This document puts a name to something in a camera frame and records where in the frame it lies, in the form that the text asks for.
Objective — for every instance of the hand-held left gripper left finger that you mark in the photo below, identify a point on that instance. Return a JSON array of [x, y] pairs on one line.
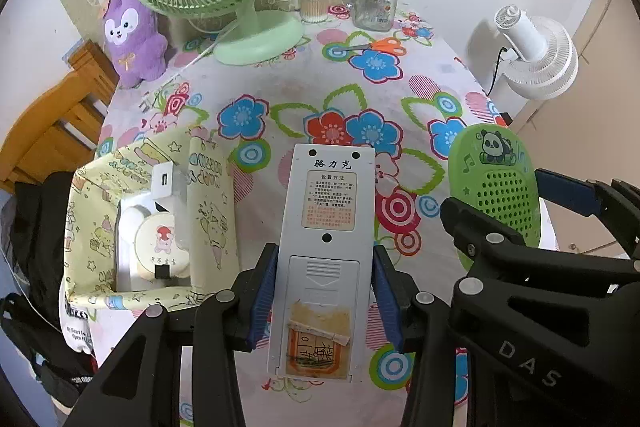
[[262, 297]]

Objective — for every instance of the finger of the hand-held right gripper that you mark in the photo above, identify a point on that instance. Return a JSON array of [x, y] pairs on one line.
[[565, 192], [480, 234]]

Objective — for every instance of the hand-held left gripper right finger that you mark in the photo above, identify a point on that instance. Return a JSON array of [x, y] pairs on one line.
[[387, 299]]

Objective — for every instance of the green perforated panda case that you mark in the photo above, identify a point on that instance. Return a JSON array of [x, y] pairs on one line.
[[495, 187]]

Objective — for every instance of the yellow cartoon printed box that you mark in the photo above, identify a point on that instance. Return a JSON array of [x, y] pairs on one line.
[[210, 227]]

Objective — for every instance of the white remote control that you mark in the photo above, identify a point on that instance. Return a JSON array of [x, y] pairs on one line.
[[325, 207]]

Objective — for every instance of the round beige mirror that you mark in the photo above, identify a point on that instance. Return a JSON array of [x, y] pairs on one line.
[[162, 242]]

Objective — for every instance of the tall white charger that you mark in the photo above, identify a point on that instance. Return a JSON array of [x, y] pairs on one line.
[[164, 182]]

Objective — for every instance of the small black box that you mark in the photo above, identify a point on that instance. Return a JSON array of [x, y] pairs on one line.
[[503, 119]]

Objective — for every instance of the beige door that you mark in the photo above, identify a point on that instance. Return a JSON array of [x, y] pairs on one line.
[[605, 82]]

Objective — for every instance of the white printed bag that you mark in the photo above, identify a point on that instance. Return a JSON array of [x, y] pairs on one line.
[[77, 322]]

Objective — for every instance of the black clothes pile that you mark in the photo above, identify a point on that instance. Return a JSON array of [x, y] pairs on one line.
[[35, 347]]

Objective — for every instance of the purple plush toy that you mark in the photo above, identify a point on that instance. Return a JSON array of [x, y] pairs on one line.
[[132, 47]]

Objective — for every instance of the cotton swab jar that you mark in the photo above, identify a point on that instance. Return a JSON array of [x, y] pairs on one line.
[[313, 7]]

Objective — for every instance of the blue paper sheet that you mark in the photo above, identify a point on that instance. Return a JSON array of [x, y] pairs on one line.
[[71, 51]]

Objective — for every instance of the white wall fan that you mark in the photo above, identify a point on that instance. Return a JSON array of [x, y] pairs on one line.
[[540, 52]]

